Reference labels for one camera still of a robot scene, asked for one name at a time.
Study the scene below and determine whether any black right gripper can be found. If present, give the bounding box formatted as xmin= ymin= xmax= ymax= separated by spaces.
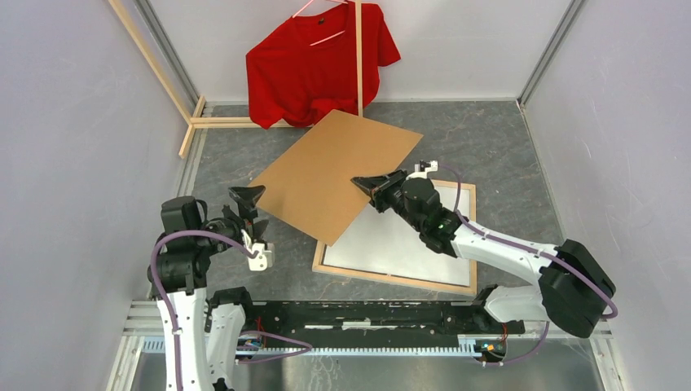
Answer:
xmin=352 ymin=169 xmax=424 ymax=232

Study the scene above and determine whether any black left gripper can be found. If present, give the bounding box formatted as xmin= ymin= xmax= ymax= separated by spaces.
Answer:
xmin=194 ymin=184 xmax=269 ymax=253

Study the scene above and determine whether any brown cardboard backing board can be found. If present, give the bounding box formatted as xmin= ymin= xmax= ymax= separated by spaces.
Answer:
xmin=250 ymin=110 xmax=423 ymax=245

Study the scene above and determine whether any light wooden picture frame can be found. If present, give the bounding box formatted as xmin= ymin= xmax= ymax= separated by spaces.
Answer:
xmin=311 ymin=180 xmax=478 ymax=297

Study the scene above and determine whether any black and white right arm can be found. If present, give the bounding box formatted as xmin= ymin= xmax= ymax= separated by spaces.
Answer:
xmin=351 ymin=160 xmax=619 ymax=338

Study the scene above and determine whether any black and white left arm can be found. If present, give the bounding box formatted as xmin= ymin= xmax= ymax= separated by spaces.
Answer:
xmin=147 ymin=185 xmax=274 ymax=390

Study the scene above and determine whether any wooden clothes rack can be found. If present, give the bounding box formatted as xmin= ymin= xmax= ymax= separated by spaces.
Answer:
xmin=108 ymin=0 xmax=363 ymax=159

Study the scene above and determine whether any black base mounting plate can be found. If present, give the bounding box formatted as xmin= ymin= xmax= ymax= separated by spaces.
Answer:
xmin=236 ymin=301 xmax=525 ymax=335

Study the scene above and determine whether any red t-shirt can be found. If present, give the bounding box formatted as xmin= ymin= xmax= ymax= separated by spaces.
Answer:
xmin=245 ymin=1 xmax=401 ymax=129

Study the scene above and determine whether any pink clothes hanger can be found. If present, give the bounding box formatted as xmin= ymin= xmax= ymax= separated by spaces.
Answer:
xmin=288 ymin=1 xmax=351 ymax=47

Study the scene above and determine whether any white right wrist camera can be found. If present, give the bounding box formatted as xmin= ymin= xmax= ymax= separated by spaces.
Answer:
xmin=407 ymin=160 xmax=438 ymax=179

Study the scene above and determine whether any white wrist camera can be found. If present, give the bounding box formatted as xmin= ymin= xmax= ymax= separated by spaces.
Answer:
xmin=407 ymin=160 xmax=438 ymax=179
xmin=241 ymin=230 xmax=275 ymax=272

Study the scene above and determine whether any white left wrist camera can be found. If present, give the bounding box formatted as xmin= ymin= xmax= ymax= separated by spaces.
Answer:
xmin=241 ymin=230 xmax=275 ymax=272

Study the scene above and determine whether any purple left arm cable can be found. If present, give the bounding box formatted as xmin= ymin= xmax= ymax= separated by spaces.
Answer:
xmin=149 ymin=231 xmax=315 ymax=391

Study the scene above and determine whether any aluminium rail frame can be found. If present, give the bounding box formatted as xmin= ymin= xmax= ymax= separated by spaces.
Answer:
xmin=105 ymin=300 xmax=630 ymax=391

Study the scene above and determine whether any left aluminium corner post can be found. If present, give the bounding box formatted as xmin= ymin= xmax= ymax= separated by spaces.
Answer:
xmin=134 ymin=0 xmax=200 ymax=108

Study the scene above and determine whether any aluminium corner post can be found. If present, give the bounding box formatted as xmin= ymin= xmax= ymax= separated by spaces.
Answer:
xmin=517 ymin=0 xmax=587 ymax=111
xmin=134 ymin=0 xmax=200 ymax=108

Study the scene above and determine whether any right aluminium corner post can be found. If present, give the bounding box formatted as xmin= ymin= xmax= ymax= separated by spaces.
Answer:
xmin=517 ymin=0 xmax=587 ymax=111

